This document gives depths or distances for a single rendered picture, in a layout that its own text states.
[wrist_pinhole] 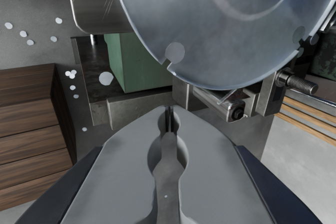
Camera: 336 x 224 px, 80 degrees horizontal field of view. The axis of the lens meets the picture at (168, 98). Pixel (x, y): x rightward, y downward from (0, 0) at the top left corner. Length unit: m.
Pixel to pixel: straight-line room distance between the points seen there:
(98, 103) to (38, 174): 0.50
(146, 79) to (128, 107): 0.06
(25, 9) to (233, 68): 0.84
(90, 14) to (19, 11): 0.80
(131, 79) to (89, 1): 0.19
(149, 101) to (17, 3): 0.71
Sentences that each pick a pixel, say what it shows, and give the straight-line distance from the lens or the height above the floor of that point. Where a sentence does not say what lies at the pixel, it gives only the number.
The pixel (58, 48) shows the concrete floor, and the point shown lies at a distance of 0.99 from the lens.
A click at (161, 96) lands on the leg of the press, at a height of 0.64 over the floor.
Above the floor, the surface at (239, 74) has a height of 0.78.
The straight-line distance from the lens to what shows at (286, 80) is 0.37.
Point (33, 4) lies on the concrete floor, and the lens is 0.97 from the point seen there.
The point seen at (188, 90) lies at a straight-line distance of 0.33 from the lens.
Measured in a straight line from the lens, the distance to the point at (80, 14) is 0.18.
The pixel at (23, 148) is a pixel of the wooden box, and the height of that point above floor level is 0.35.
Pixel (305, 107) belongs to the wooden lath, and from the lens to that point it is 1.38.
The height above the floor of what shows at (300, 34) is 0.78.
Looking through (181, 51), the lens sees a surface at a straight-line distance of 0.21.
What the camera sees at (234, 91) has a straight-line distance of 0.27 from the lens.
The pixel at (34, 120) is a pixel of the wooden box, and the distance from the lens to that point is 0.72.
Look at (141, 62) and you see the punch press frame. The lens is 0.35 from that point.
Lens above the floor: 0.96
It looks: 53 degrees down
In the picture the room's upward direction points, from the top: 137 degrees clockwise
